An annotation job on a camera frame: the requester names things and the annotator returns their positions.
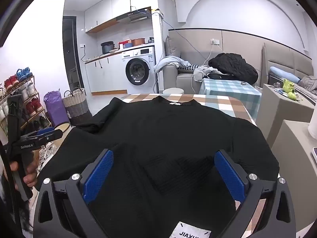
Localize steel range hood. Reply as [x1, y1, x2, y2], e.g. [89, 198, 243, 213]
[116, 7, 152, 25]

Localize black knit sweater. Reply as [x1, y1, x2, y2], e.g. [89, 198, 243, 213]
[37, 95, 280, 238]

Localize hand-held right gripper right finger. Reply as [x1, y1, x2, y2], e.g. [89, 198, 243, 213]
[213, 149, 297, 238]

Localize white washing machine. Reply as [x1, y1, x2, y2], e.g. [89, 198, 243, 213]
[121, 46, 156, 95]

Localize white lace-up sneaker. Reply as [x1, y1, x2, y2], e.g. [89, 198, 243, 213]
[37, 141, 58, 171]

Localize grey blanket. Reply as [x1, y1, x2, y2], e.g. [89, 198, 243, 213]
[298, 76, 317, 96]

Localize purple bag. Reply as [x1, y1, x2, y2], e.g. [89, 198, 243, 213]
[44, 91, 70, 127]

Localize black cable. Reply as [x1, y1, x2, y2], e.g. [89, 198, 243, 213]
[0, 139, 25, 238]

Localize woven laundry basket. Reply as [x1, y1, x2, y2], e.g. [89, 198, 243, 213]
[62, 88, 93, 126]

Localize person's left hand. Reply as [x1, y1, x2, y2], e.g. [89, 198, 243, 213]
[9, 151, 42, 191]

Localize shoe rack with shoes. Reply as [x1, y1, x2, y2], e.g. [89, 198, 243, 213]
[0, 67, 51, 132]

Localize grey hoodie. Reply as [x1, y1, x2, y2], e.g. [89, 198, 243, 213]
[193, 65, 216, 82]

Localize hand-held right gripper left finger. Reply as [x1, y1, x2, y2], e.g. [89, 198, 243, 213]
[33, 149, 114, 238]

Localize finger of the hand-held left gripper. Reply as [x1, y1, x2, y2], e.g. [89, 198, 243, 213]
[22, 127, 64, 143]

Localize beige low cabinet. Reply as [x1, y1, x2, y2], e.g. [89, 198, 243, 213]
[270, 119, 317, 231]

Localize black cooking pot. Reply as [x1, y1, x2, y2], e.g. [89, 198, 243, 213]
[100, 41, 115, 54]

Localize beige bedside cabinet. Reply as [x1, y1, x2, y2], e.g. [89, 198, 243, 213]
[256, 84, 316, 139]

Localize black puffer jacket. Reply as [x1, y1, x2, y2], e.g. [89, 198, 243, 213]
[208, 53, 258, 85]

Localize grey sofa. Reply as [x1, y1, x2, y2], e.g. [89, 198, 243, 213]
[162, 36, 206, 93]

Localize white wall cabinets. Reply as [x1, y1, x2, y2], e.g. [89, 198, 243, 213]
[84, 0, 156, 34]

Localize houndstooth cushion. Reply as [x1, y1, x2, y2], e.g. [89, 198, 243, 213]
[177, 64, 201, 73]

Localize white base cabinet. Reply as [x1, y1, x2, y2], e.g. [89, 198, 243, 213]
[85, 53, 129, 95]

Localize grey cushion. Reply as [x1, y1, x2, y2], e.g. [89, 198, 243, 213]
[165, 36, 182, 58]

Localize teal checkered tablecloth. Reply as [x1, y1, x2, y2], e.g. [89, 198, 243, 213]
[198, 78, 262, 119]

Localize brown checkered tablecloth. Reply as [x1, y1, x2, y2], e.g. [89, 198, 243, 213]
[120, 93, 281, 238]

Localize white round stool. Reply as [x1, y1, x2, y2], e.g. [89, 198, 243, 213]
[163, 87, 184, 95]

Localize dark door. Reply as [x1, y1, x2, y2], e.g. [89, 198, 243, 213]
[62, 16, 86, 92]

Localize beige padded headboard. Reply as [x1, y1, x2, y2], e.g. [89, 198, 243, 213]
[263, 42, 313, 80]

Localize light blue cloth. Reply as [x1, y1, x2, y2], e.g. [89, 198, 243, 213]
[154, 56, 189, 74]

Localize green toy figure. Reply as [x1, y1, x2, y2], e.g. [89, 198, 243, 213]
[282, 79, 298, 101]

